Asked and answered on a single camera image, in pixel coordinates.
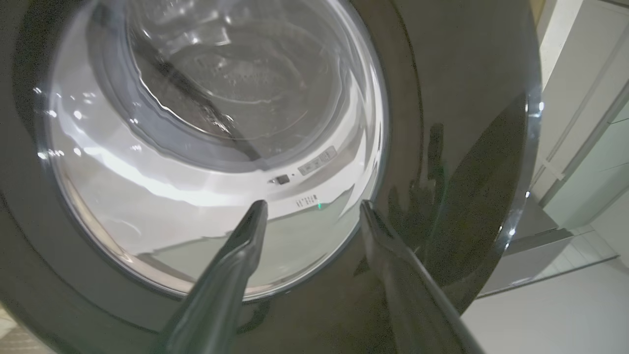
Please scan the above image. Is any large pale green cabinet panel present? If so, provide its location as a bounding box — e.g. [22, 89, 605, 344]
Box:
[541, 93, 629, 231]

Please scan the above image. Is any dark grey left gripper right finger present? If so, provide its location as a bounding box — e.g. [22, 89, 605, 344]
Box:
[359, 199, 486, 354]

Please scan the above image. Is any dark washing machine door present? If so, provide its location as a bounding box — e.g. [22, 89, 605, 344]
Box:
[0, 0, 543, 354]

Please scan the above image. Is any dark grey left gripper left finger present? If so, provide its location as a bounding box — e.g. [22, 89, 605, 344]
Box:
[156, 199, 269, 354]

